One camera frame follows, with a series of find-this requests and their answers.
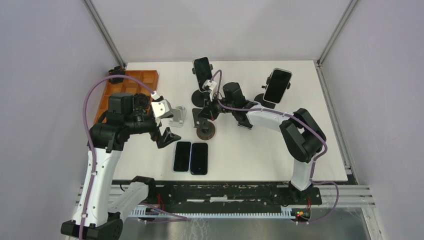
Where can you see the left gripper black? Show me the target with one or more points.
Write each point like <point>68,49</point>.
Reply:
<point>167,137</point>

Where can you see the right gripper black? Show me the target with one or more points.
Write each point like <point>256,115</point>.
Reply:
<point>208,111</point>

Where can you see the phone stand brown round base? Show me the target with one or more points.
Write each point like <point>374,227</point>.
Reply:
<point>205,129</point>

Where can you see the silver folding phone stand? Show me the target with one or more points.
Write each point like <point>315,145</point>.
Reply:
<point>179,115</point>

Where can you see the phone with light blue case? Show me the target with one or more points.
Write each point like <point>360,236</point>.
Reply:
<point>182,156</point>

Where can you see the black phone dark case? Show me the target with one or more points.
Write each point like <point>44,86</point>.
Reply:
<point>199,158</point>

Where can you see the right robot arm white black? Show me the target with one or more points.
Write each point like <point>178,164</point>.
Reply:
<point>304,139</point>

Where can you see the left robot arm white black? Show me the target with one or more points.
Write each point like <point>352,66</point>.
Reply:
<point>95,218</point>

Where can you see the phone with white case centre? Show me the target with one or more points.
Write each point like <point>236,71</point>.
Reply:
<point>243,121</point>

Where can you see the phone with white case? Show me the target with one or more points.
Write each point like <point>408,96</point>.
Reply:
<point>280,74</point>
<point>243,121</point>

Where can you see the black phone stand right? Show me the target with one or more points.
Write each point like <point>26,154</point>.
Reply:
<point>274,91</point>

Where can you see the phone with white case right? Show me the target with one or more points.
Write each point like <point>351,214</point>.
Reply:
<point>280,74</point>

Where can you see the black round object in tray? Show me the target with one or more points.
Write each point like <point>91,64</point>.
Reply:
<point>141,102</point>

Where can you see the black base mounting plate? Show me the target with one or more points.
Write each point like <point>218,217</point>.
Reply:
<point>228,197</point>

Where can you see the wooden compartment tray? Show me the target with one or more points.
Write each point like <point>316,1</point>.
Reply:
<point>148,77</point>

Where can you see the small black orange clamp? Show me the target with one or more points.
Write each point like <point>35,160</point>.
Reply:
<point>117,70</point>

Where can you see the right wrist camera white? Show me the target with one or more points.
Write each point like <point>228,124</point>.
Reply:
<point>210,86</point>

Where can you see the white slotted cable duct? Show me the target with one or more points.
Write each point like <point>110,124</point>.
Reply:
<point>284,213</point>

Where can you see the aluminium frame rail left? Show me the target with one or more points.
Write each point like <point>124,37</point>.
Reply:
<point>93,12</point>

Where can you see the aluminium frame rail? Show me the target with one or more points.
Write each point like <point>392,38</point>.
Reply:
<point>337,30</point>
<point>93,12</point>

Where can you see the aluminium frame rail right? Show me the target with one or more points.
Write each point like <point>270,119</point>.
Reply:
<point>337,30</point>

